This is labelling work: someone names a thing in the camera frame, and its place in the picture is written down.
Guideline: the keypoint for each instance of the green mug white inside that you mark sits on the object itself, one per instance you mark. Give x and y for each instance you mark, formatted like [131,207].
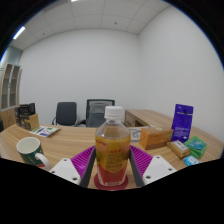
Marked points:
[28,151]

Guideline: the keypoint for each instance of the small tan box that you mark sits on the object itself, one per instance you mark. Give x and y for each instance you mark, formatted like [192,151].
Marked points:
[178,148]

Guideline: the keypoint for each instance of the white paper sheet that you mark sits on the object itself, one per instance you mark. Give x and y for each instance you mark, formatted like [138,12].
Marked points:
[135,135]

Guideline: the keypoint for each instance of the green packet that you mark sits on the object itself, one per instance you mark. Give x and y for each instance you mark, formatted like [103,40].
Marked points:
[196,146]

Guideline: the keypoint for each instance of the square ceiling light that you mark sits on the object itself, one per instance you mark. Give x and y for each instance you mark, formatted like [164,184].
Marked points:
[19,33]

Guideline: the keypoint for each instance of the black mesh office chair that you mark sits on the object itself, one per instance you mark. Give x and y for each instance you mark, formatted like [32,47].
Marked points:
[96,115]

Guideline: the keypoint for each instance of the purple pouch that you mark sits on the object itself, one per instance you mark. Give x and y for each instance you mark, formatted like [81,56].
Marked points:
[182,123]

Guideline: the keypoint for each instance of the brown cardboard box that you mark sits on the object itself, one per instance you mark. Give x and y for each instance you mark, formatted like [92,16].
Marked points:
[30,122]

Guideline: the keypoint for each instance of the white leaflet green blue print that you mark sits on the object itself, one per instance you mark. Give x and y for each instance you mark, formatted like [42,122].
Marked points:
[45,131]

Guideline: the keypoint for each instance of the dark grey padded chair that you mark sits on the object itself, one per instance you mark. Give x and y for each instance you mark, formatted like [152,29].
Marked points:
[66,113]

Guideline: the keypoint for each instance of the wooden side desk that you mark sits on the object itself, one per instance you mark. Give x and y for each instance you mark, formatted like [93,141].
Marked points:
[146,116]

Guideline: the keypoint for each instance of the dark brown printed box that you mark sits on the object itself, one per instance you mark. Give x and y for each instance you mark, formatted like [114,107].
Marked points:
[17,116]

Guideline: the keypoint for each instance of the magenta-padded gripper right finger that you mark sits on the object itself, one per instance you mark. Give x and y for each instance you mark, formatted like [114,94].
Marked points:
[158,168]

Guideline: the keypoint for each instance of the orange box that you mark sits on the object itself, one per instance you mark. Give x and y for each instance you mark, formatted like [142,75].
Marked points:
[155,138]

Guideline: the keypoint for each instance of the wooden shelf unit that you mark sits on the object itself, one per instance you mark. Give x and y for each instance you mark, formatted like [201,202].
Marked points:
[8,116]

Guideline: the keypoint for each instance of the small blue packet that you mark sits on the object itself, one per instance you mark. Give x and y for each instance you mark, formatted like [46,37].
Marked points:
[191,161]

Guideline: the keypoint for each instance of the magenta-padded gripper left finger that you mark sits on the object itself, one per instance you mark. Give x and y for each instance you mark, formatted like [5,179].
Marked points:
[65,170]

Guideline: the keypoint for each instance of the black box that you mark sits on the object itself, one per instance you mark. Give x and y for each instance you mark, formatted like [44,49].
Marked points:
[27,109]

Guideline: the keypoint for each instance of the orange drink bottle white cap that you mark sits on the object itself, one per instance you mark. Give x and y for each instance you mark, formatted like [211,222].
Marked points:
[112,150]

